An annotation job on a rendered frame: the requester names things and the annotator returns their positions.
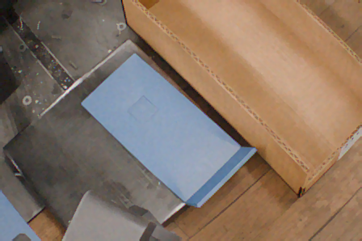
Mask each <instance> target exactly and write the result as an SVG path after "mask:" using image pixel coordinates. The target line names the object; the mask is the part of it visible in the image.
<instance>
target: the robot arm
mask: <svg viewBox="0 0 362 241"><path fill-rule="evenodd" d="M181 239H182V237H179V236H178V235H177V234H176V233H175V232H174V231H168V230H167V229H164V227H163V226H162V225H161V223H159V221H158V220H157V219H156V218H155V217H154V216H153V215H152V213H151V212H150V211H148V210H147V209H143V208H142V207H139V206H137V205H132V206H130V207H129V208H127V209H126V208H124V207H123V206H121V205H118V204H117V202H116V201H114V200H110V199H107V198H106V197H104V196H102V195H101V194H100V193H97V192H95V191H94V190H89V191H88V192H86V194H85V195H84V197H83V198H82V200H81V201H80V204H79V205H78V208H77V209H76V212H75V215H74V216H73V219H72V220H71V223H70V224H69V227H68V229H67V231H66V233H65V236H64V238H63V239H62V241H180V240H181ZM11 241H31V240H30V238H29V237H27V235H25V234H18V235H16V236H15V237H14V238H13V239H12V240H11Z"/></svg>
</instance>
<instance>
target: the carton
mask: <svg viewBox="0 0 362 241"><path fill-rule="evenodd" d="M121 4H122V8H123V11H124V17H125V22H126V25H128V26H129V27H130V28H131V29H132V30H133V31H134V32H135V33H136V34H137V35H138V36H139V37H140V38H141V39H142V40H143V41H144V42H145V43H146V44H147V45H148V46H149V47H150V48H151V49H152V50H153V51H154V52H155V53H156V54H157V55H158V56H159V57H160V58H162V59H163V61H165V63H167V64H168V66H170V67H171V69H174V71H176V73H177V74H179V76H180V77H182V78H183V80H185V81H186V82H187V83H188V85H189V86H191V87H192V89H194V90H195V91H196V92H197V93H198V95H200V96H201V98H203V99H204V100H205V101H206V102H207V104H209V105H210V107H212V108H213V110H215V111H216V113H218V114H219V116H221V118H222V119H224V120H225V122H227V124H228V125H230V127H231V128H233V130H234V131H235V132H236V133H238V135H239V136H240V137H241V138H242V139H243V140H244V141H245V142H246V143H247V144H248V145H249V146H250V147H255V149H256V150H257V151H256V153H257V155H259V157H260V158H261V159H263V161H264V162H265V163H266V164H267V165H268V166H269V167H270V168H271V169H272V170H273V171H274V172H275V173H276V174H277V175H278V176H279V177H280V178H281V179H282V180H283V181H284V182H285V183H286V184H287V185H288V186H289V187H290V188H291V189H292V190H293V191H294V192H295V193H296V194H297V195H298V196H299V197H300V198H301V197H302V196H303V195H304V194H305V193H306V192H308V190H309V189H310V188H311V187H313V186H314V184H315V183H316V182H317V181H318V180H319V179H321V177H322V176H323V175H324V174H326V172H327V171H328V170H329V169H330V168H331V167H332V166H333V165H334V164H335V162H337V161H338V160H339V159H340V158H341V157H343V155H344V154H345V153H346V152H347V151H348V150H349V148H351V146H353V144H354V143H355V142H356V140H357V139H359V137H360V136H361V135H362V60H361V59H360V58H359V57H358V56H357V55H356V54H355V53H354V52H353V51H352V50H351V49H350V48H348V46H347V45H346V44H344V42H343V41H342V40H341V39H339V37H338V36H336V34H335V33H334V32H333V31H331V30H330V28H329V27H327V26H326V25H325V24H324V23H323V22H322V21H321V20H320V19H319V18H318V17H317V16H316V15H315V14H314V13H313V12H312V11H311V10H310V9H309V8H308V7H307V6H305V5H304V4H303V3H302V2H301V1H300V0H121Z"/></svg>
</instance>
